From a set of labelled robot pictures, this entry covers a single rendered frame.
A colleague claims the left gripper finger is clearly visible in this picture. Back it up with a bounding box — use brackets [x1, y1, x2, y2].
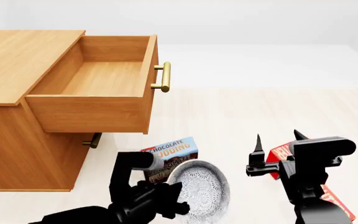
[163, 200, 191, 220]
[154, 181, 183, 199]

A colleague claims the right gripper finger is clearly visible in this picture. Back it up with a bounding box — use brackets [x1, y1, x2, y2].
[293, 129, 310, 142]
[249, 133, 266, 168]

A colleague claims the open wooden drawer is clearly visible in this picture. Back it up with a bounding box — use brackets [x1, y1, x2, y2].
[24, 34, 160, 136]

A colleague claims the wooden cabinet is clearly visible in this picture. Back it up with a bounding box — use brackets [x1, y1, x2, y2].
[0, 29, 104, 193]

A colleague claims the red food box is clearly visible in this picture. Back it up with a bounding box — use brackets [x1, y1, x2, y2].
[265, 140, 357, 223]

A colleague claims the chocolate pudding box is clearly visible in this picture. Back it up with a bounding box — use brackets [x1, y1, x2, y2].
[139, 136, 200, 185]

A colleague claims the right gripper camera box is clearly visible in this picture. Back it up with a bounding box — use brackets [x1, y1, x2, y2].
[288, 136, 357, 169]

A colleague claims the dark brass drawer handle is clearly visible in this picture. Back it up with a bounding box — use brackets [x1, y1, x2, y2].
[82, 132, 103, 149]

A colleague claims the long brass drawer handle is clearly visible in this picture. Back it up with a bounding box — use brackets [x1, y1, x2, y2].
[150, 61, 172, 93]

